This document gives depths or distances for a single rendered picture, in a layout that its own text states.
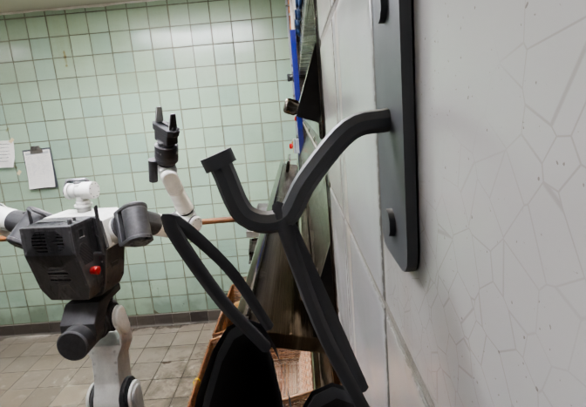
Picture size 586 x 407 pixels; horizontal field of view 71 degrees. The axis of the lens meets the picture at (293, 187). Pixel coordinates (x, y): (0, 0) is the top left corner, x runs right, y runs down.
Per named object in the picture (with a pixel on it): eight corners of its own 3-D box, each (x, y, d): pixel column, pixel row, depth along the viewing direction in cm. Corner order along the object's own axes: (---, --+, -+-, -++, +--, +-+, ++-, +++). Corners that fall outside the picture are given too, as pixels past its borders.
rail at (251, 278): (280, 162, 234) (283, 163, 234) (234, 327, 58) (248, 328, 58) (281, 159, 233) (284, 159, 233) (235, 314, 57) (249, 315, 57)
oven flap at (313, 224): (304, 157, 233) (313, 123, 229) (329, 308, 57) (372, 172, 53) (296, 156, 233) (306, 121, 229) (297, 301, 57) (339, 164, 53)
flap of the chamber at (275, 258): (280, 166, 234) (314, 171, 234) (232, 342, 58) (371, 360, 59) (280, 162, 234) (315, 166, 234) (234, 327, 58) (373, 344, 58)
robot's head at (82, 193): (91, 206, 152) (87, 183, 151) (66, 207, 154) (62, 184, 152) (102, 202, 159) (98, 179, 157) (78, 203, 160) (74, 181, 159)
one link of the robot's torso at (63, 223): (105, 313, 139) (87, 211, 133) (18, 313, 145) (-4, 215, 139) (149, 277, 168) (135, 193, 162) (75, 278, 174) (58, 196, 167)
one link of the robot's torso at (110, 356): (131, 422, 163) (112, 315, 154) (87, 424, 164) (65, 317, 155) (145, 396, 178) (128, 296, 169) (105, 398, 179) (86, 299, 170)
